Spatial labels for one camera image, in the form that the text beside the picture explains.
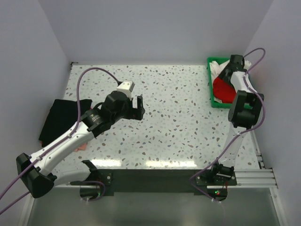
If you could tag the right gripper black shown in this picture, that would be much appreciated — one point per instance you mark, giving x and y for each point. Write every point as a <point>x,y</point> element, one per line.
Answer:
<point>222,75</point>

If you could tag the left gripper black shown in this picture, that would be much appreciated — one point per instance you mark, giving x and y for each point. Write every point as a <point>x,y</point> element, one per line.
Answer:
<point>135,113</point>

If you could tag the red t-shirt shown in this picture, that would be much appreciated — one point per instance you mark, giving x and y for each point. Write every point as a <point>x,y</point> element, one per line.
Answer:
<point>223,91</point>

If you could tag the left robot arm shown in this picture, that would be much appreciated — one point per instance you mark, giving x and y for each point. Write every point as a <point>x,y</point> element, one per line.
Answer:
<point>35,170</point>

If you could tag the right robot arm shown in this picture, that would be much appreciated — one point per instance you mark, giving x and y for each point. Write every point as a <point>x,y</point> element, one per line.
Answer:
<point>243,116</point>

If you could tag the white t-shirt in bin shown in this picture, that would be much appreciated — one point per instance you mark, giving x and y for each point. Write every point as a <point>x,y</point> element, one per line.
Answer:
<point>216,69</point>

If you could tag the green plastic bin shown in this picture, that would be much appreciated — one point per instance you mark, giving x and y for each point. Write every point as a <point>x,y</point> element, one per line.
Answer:
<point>214,103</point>

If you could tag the pink folded t-shirt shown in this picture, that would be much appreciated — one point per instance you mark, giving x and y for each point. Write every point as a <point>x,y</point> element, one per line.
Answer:
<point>81,148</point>

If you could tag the black folded t-shirt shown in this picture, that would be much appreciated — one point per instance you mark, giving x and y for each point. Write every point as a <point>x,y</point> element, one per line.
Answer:
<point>62,116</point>

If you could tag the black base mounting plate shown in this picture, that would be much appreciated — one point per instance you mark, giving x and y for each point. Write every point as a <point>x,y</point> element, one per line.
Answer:
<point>110,181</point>

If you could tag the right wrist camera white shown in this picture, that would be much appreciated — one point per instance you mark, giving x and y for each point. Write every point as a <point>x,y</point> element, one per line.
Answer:
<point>247,64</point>

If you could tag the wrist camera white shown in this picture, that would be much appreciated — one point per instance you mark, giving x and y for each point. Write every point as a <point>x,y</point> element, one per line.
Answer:
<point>126,87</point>
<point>247,64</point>

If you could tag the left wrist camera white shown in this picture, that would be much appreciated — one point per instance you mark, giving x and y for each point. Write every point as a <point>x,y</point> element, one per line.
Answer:
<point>126,87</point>

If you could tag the aluminium frame rail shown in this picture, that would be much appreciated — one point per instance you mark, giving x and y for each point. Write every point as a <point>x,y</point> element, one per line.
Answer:
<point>250,170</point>

